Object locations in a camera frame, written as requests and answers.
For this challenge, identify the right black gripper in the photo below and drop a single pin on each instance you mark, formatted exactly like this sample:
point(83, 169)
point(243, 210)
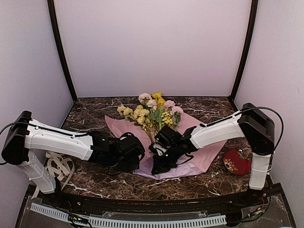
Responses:
point(160, 166)

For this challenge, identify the pink purple wrapping paper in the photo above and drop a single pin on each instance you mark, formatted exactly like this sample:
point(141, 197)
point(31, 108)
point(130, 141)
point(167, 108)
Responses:
point(201, 162)

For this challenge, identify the yellow fuzzy poppy stem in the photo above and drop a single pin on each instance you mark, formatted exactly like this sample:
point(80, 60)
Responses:
point(158, 98)

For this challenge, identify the red floral dish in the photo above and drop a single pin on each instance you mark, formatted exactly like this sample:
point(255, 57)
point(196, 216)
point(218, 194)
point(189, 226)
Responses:
point(238, 161)

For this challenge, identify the black front table rail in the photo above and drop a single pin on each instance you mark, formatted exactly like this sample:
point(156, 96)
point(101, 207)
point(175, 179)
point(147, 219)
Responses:
point(95, 205)

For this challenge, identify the white slotted cable duct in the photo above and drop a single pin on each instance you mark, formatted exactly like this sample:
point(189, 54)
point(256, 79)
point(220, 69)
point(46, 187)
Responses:
point(128, 220)

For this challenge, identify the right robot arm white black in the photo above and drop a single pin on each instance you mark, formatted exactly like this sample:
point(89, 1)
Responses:
point(250, 123)

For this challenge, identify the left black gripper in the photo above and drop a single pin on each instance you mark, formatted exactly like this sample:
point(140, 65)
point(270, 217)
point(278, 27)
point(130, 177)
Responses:
point(134, 166)

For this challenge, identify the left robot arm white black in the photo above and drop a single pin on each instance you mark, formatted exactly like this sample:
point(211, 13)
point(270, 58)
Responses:
point(27, 134)

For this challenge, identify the right black frame post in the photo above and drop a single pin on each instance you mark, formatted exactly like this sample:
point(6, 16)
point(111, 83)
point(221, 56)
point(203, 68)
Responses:
point(245, 51)

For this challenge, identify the yellow daisy flower bunch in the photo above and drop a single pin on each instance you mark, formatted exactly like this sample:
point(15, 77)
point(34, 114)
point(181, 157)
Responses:
point(166, 119)

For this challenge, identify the pink rose flower stem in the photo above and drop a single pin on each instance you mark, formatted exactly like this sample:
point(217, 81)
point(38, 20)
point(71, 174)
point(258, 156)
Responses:
point(169, 106)

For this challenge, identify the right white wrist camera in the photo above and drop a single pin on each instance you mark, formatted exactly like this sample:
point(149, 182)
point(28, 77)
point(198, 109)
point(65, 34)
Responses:
point(158, 150)

